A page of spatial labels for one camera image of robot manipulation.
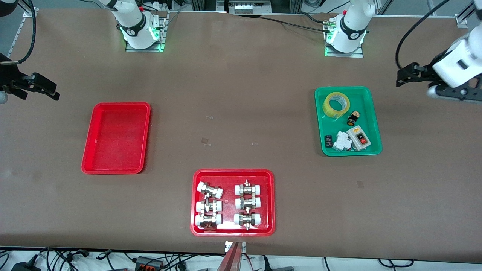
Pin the green plastic tray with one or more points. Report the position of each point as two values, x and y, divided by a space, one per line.
371 109

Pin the small metal bracket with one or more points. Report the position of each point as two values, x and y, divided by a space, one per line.
228 246

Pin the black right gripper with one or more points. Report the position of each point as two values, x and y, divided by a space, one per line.
7 77

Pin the red tray holding fittings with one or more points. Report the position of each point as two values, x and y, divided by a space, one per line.
229 177

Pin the black floor plug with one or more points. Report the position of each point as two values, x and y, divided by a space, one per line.
276 268

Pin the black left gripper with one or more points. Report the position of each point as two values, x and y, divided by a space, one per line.
427 70

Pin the small black electrical part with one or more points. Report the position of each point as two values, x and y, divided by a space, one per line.
328 141

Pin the red metal bar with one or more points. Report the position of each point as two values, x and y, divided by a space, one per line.
230 261

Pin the yellow packing tape roll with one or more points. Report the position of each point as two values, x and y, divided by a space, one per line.
331 109

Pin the white circuit breaker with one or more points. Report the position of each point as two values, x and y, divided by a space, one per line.
342 141

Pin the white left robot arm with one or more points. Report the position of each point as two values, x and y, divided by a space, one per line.
352 26

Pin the grey two-button switch box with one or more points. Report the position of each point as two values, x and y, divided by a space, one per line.
359 138

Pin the grey power strip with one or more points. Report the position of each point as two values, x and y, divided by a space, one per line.
244 8

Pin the aluminium frame corner profile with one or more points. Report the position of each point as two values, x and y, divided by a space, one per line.
462 20
29 13

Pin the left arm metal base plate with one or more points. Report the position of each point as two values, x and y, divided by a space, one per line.
357 54

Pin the white-capped metal pipe fitting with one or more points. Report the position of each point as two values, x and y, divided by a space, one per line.
247 189
247 219
247 203
208 220
208 206
211 190

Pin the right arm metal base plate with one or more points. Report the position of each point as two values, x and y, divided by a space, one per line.
162 37

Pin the black round push button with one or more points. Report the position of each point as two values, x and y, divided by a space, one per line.
352 119

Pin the empty-bottomed red plastic tray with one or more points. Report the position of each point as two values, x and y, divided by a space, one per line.
116 139

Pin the black power adapter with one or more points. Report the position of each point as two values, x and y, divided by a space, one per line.
24 266

